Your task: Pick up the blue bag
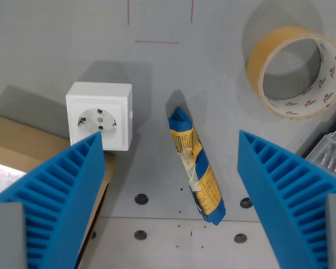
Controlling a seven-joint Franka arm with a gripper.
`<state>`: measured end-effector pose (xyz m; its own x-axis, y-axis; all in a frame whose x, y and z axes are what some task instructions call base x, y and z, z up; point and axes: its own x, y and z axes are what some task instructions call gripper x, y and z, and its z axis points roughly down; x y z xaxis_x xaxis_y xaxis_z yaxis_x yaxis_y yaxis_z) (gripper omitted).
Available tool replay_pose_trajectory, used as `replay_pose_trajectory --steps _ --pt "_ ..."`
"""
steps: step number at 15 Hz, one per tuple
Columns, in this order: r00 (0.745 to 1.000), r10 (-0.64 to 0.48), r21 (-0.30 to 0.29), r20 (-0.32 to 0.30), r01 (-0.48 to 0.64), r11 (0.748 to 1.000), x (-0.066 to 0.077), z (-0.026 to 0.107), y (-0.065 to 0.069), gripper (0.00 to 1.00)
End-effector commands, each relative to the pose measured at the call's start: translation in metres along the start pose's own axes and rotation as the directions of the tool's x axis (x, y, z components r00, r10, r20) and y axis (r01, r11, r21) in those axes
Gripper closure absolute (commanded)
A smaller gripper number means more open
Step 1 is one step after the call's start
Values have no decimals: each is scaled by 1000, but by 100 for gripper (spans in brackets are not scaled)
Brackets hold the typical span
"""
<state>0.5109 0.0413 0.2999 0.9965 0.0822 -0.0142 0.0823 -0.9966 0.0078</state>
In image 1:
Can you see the black table screw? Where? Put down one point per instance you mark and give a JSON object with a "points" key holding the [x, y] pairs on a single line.
{"points": [[93, 234], [141, 199], [140, 234], [240, 238], [246, 202]]}

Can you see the brown cardboard box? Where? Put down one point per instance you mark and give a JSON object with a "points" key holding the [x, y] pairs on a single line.
{"points": [[16, 140]]}

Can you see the tan packing tape roll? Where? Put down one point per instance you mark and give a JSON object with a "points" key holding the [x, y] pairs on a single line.
{"points": [[257, 61]]}

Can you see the white wall socket box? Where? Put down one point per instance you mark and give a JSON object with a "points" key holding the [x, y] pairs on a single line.
{"points": [[114, 95]]}

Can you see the blue and yellow bag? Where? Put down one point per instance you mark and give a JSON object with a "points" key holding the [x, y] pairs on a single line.
{"points": [[207, 190]]}

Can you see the clear plastic bit case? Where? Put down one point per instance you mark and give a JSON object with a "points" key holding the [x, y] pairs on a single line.
{"points": [[333, 157]]}

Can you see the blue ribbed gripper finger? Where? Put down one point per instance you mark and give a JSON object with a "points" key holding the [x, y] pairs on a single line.
{"points": [[72, 196], [268, 196]]}

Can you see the white paper shipping label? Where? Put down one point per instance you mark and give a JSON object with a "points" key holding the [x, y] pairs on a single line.
{"points": [[2, 179]]}

